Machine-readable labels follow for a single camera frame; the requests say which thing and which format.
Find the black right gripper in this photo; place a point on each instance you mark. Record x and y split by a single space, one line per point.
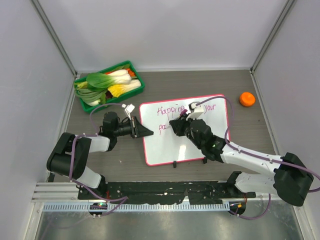
178 125

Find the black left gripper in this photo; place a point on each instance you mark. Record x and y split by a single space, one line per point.
141 131

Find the purple capped marker pen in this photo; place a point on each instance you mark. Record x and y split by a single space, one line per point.
184 111

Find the pink framed whiteboard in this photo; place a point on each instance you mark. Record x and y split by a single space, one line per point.
164 147

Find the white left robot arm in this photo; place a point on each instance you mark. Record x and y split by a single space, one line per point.
70 154

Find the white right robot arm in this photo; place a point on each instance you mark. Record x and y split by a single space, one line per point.
285 176

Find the yellow white napa cabbage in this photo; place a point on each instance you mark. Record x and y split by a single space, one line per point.
120 89

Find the green plastic vegetable tray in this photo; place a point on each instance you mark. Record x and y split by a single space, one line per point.
81 83

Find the green scallion bunch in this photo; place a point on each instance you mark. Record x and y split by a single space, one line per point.
91 98

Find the green bok choy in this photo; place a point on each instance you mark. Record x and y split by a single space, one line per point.
103 81

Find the orange tangerine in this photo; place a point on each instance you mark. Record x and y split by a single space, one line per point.
247 99

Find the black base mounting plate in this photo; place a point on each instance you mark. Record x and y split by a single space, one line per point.
165 192

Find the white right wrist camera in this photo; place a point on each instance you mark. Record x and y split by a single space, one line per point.
196 110

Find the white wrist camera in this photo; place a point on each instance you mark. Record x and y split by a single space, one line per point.
196 110
128 109

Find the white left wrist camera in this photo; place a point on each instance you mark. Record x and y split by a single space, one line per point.
128 109

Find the metal wire whiteboard stand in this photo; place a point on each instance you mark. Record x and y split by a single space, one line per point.
203 160

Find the white slotted cable duct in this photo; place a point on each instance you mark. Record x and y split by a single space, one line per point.
91 207

